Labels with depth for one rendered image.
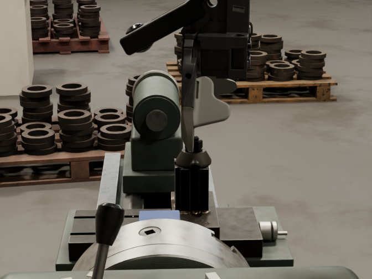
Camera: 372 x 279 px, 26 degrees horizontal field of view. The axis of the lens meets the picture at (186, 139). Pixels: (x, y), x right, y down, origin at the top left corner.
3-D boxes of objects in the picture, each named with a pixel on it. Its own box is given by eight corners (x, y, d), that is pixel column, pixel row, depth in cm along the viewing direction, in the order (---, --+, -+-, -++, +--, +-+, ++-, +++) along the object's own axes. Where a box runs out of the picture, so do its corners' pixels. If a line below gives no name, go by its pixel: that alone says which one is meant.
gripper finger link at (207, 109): (227, 146, 95) (232, 73, 98) (177, 144, 96) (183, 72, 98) (228, 154, 98) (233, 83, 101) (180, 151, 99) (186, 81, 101)
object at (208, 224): (219, 248, 174) (220, 226, 173) (172, 249, 174) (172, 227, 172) (212, 210, 194) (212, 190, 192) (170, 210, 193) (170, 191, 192)
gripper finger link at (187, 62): (192, 102, 96) (197, 35, 98) (179, 102, 96) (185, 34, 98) (196, 115, 100) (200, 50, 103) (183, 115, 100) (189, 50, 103)
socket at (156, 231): (158, 242, 123) (156, 225, 122) (166, 250, 120) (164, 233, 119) (138, 247, 122) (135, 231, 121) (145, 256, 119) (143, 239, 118)
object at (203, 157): (212, 168, 178) (212, 155, 177) (176, 169, 177) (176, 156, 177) (210, 156, 185) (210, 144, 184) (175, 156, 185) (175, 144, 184)
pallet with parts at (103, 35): (106, 27, 923) (104, -14, 908) (110, 53, 795) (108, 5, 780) (25, 29, 912) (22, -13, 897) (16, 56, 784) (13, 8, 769)
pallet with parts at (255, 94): (340, 101, 635) (344, 43, 620) (173, 107, 620) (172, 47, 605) (310, 73, 719) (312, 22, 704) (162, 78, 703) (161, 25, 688)
